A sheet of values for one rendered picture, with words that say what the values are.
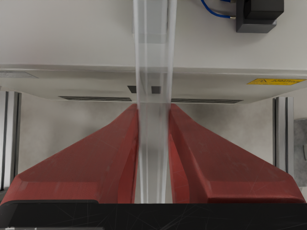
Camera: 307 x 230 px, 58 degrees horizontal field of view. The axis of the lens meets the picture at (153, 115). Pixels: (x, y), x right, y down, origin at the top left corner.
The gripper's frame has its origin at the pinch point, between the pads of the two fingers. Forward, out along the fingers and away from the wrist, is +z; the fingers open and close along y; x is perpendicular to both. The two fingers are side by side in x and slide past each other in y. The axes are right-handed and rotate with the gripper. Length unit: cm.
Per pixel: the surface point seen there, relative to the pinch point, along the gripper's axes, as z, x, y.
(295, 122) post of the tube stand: 73, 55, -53
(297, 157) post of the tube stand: 65, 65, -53
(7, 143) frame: 45, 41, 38
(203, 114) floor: 76, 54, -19
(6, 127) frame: 48, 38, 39
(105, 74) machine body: 33.7, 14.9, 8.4
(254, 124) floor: 73, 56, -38
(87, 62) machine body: 30.4, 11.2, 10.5
